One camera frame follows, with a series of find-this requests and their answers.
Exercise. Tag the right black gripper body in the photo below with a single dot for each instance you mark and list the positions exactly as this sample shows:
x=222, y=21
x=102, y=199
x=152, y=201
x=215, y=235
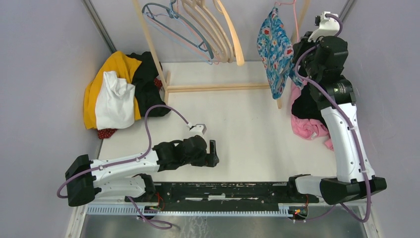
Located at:
x=307, y=60

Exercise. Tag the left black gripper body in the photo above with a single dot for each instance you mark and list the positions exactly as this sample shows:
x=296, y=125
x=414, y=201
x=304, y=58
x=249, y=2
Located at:
x=202, y=159

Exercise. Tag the blue floral skirt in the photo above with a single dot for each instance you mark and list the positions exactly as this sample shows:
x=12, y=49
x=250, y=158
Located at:
x=276, y=52

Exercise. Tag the pink plastic hanger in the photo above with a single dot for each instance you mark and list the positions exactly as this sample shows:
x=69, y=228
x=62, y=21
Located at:
x=193, y=42
x=295, y=34

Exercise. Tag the wooden hanger front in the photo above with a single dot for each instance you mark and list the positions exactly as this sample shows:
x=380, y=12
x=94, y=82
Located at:
x=237, y=49

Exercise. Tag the wooden hanger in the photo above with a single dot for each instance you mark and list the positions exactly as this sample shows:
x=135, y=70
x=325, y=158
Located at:
x=209, y=31
x=237, y=49
x=219, y=31

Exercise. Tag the white garment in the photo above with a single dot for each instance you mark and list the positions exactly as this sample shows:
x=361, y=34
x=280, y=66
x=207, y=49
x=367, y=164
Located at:
x=115, y=103

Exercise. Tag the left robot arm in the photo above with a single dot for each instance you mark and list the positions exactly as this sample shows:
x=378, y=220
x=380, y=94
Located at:
x=130, y=176

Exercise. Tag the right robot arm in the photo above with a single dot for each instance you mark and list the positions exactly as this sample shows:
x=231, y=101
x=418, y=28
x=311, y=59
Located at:
x=355, y=178

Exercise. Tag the wooden hanger middle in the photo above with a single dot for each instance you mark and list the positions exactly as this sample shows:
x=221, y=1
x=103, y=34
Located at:
x=219, y=31

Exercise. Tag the light blue plastic hanger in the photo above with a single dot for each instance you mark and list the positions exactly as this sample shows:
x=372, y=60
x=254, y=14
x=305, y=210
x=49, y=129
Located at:
x=177, y=36

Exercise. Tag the wooden hanger back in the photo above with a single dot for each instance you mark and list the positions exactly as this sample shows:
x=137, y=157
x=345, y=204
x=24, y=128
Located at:
x=209, y=31

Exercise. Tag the black garment right pile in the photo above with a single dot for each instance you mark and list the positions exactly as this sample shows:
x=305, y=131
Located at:
x=303, y=105

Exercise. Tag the black garment pile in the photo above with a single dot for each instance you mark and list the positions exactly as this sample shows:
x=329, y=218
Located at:
x=303, y=105
x=146, y=92

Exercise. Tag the wooden clothes rack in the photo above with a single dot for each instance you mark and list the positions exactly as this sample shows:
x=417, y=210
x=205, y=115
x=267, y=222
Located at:
x=165, y=78

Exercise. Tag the pink garment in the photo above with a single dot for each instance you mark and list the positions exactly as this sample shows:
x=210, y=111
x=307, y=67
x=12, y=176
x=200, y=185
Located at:
x=311, y=129

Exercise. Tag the black garment left pile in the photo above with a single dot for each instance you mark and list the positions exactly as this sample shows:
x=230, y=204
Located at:
x=146, y=92

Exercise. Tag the red dotted garment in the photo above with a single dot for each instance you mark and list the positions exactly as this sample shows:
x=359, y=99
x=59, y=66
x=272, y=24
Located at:
x=106, y=133

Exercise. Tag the yellow garment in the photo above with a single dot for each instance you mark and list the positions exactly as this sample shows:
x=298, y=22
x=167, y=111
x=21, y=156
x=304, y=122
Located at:
x=124, y=66

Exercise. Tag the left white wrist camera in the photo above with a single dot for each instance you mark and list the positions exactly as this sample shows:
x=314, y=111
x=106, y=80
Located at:
x=197, y=129

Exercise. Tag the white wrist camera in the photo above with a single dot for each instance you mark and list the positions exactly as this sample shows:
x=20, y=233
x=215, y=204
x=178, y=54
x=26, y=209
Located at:
x=329, y=24
x=197, y=129

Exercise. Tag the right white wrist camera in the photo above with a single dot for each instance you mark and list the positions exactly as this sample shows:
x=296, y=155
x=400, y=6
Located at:
x=329, y=24

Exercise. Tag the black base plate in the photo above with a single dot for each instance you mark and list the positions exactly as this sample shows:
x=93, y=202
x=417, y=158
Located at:
x=223, y=196

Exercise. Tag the white slotted cable duct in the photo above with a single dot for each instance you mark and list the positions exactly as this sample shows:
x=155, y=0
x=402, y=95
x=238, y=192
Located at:
x=103, y=209

